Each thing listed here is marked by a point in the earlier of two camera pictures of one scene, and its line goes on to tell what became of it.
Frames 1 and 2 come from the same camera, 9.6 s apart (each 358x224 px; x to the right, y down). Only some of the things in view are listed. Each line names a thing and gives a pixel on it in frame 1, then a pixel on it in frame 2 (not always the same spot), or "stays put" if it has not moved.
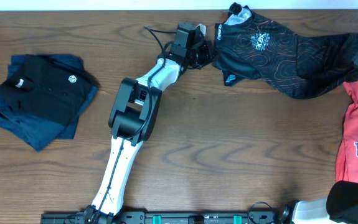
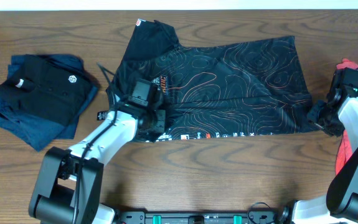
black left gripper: (208, 51) -> (160, 129)
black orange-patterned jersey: (247, 45) -> (244, 88)
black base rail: (167, 218) stays put
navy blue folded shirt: (36, 132) stays put
